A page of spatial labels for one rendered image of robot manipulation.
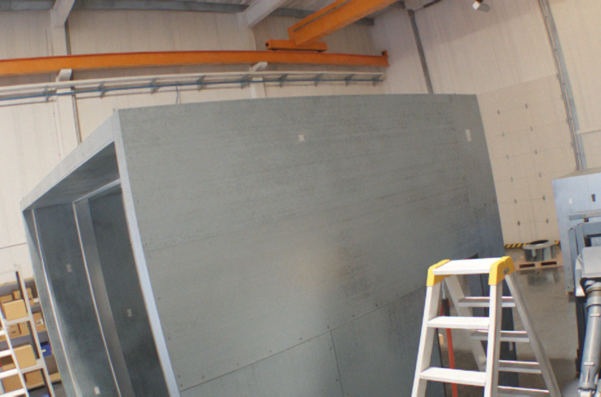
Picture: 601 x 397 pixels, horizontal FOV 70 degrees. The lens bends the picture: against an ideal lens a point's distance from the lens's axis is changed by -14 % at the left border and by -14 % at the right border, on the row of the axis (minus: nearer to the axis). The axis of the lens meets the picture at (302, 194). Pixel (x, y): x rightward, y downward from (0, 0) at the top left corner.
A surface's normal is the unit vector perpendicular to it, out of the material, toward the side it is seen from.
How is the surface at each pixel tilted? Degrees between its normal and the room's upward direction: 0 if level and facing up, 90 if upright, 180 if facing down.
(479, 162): 90
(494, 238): 90
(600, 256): 43
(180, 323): 90
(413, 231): 90
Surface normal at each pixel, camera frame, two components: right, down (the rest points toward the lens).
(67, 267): 0.62, -0.11
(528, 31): -0.76, 0.16
